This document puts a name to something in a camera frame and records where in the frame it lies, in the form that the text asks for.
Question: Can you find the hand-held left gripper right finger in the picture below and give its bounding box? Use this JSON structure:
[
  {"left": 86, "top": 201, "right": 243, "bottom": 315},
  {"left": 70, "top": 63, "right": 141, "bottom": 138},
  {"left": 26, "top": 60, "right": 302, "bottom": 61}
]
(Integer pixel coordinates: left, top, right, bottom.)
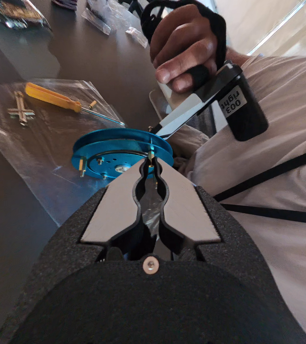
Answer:
[{"left": 154, "top": 158, "right": 222, "bottom": 255}]

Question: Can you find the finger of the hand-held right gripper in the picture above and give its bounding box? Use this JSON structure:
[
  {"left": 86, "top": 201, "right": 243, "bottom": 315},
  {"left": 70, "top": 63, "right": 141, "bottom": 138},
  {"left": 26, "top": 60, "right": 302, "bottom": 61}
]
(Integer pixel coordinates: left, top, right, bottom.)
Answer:
[
  {"left": 164, "top": 102, "right": 210, "bottom": 140},
  {"left": 155, "top": 94, "right": 205, "bottom": 134}
]

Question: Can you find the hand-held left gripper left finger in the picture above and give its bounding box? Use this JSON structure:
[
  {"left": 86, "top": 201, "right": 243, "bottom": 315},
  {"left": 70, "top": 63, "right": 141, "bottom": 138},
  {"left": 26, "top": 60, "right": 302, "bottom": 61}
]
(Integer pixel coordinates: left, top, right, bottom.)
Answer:
[{"left": 80, "top": 157, "right": 157, "bottom": 261}]

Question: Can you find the blue round metal turntable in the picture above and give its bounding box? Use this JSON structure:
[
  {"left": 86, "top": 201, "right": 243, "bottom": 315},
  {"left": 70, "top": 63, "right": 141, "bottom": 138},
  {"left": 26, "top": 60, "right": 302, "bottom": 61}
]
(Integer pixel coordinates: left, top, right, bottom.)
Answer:
[{"left": 71, "top": 128, "right": 174, "bottom": 180}]

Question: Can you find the person's right forearm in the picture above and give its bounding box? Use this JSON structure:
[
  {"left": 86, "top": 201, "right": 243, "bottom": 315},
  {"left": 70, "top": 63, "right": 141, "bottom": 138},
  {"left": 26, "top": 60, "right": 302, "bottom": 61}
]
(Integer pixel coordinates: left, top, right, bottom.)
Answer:
[{"left": 226, "top": 47, "right": 251, "bottom": 65}]

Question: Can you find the person's right hand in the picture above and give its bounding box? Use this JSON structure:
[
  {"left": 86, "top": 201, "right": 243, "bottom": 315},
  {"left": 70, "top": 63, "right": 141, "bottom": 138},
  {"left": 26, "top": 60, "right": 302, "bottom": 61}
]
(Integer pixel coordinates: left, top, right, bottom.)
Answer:
[{"left": 150, "top": 4, "right": 219, "bottom": 94}]

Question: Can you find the small clear plastic bag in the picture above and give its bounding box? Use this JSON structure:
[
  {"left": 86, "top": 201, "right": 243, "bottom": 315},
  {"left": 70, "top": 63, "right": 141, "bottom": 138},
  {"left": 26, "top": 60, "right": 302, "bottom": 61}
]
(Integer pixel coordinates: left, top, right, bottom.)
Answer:
[{"left": 125, "top": 27, "right": 149, "bottom": 49}]

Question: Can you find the large clear plastic bag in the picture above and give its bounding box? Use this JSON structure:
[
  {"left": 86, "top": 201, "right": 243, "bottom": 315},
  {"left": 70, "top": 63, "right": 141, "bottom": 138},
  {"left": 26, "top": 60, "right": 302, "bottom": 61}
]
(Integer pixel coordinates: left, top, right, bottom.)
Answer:
[{"left": 0, "top": 79, "right": 167, "bottom": 240}]

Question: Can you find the beige roller blind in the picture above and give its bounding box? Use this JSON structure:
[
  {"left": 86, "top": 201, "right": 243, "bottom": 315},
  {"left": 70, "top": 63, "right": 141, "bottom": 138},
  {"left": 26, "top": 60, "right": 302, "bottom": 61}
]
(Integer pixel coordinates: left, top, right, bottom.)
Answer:
[{"left": 215, "top": 0, "right": 306, "bottom": 57}]

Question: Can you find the metal cross wrench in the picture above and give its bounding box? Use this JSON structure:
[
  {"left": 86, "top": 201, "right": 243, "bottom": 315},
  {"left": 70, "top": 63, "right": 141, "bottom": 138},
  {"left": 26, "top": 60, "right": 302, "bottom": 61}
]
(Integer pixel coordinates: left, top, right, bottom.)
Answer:
[{"left": 8, "top": 91, "right": 35, "bottom": 126}]

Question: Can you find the black servo motor stack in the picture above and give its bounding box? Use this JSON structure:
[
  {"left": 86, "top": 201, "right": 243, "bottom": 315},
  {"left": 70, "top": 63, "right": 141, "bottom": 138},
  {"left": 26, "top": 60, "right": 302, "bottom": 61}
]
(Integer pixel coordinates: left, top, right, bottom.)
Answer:
[{"left": 52, "top": 0, "right": 78, "bottom": 11}]

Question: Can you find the blue shiny plastic bag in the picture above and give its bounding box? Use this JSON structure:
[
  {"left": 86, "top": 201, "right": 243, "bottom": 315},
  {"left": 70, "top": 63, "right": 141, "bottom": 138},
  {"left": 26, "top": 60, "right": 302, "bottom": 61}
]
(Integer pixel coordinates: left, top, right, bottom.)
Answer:
[{"left": 0, "top": 0, "right": 53, "bottom": 30}]

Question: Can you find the black neck strap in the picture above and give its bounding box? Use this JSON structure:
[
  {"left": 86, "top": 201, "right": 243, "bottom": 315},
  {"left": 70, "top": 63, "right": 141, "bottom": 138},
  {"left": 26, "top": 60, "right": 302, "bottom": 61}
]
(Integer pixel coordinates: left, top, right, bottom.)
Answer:
[{"left": 213, "top": 147, "right": 306, "bottom": 226}]

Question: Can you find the yellow-handled screwdriver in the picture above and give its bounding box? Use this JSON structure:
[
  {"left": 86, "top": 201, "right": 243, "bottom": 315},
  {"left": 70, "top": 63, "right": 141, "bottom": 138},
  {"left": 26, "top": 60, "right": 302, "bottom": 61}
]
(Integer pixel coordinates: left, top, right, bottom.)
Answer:
[{"left": 25, "top": 82, "right": 126, "bottom": 126}]

